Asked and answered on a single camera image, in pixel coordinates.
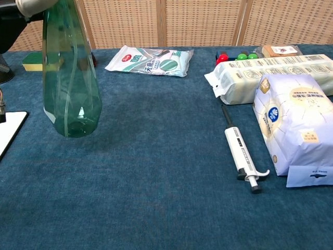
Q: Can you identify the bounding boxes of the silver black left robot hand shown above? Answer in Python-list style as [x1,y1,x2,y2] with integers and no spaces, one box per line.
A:
[0,0,59,54]

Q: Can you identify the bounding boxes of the green transparent spray bottle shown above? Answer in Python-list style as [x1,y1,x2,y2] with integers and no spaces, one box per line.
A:
[42,0,102,138]

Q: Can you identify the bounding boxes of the green and yellow sponge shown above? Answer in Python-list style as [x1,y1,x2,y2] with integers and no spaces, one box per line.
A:
[22,51,44,72]

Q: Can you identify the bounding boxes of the black mesh cup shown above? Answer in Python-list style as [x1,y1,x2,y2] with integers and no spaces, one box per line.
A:
[0,53,16,85]

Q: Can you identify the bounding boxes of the white board with black edge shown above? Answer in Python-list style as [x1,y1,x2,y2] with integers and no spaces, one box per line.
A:
[0,111,29,162]

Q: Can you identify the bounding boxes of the white green wipes package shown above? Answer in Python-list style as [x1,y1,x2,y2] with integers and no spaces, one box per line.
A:
[104,45,195,78]

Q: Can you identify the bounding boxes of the wicker folding screen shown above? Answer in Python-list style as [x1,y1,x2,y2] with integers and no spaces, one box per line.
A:
[7,0,333,52]

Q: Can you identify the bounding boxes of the blue tablecloth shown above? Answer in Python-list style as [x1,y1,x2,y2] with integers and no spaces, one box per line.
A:
[0,44,333,250]

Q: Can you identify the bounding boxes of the red toy knob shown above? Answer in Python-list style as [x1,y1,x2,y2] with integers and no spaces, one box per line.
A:
[216,53,229,66]

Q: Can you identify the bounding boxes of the long pale green tissue pack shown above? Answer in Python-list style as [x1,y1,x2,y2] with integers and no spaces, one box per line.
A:
[204,54,333,105]

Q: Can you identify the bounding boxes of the white pipette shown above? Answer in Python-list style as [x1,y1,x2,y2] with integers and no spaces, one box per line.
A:
[221,105,271,194]

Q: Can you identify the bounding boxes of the bread in clear wrapper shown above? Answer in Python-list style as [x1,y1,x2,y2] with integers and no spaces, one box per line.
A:
[253,44,304,58]

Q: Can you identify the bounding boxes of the white lavender paper towel pack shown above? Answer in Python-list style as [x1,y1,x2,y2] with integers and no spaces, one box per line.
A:
[252,73,333,188]

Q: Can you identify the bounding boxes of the black cable with metal connector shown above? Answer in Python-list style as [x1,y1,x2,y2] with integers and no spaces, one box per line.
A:
[0,88,7,123]

